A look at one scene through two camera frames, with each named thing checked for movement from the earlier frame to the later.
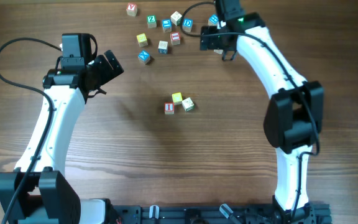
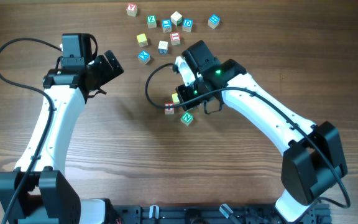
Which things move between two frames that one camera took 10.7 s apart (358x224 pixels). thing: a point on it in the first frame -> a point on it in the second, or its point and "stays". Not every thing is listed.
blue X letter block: (143, 56) stays
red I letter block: (169, 107) stays
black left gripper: (108, 73) stays
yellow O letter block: (177, 98) stays
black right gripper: (209, 43) -> (183, 91)
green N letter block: (218, 51) -> (186, 118)
